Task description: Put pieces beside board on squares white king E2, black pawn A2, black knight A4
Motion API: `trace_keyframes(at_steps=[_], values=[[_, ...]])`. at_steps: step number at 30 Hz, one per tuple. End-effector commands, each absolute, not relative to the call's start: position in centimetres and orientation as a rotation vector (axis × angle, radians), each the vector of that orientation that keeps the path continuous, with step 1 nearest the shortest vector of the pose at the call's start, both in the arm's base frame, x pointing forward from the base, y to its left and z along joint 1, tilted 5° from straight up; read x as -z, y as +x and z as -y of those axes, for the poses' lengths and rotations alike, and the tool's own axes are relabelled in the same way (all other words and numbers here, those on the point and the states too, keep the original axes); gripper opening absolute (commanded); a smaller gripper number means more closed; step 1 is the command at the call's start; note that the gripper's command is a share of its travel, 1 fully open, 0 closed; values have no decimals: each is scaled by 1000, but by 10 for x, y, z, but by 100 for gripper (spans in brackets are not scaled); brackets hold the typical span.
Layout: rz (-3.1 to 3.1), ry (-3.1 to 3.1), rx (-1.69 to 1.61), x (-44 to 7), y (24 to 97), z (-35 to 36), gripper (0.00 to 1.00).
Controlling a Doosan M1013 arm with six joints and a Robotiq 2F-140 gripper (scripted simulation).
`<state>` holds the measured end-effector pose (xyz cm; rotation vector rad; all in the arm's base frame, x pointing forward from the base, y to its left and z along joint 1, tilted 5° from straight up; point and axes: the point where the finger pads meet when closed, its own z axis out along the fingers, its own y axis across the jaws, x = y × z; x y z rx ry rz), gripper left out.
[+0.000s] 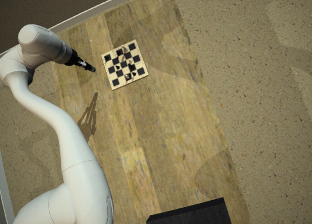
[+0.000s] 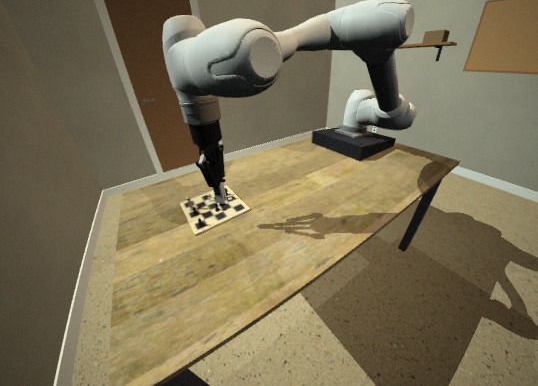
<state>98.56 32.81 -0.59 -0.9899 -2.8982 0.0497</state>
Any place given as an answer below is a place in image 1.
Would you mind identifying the wooden chessboard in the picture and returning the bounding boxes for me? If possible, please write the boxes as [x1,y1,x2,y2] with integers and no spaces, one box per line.
[101,40,149,90]

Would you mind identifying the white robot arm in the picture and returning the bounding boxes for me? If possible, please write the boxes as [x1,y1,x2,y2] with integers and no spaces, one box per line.
[0,24,114,224]

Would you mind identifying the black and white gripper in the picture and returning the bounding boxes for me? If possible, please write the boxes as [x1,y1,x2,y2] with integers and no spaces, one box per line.
[64,49,95,72]

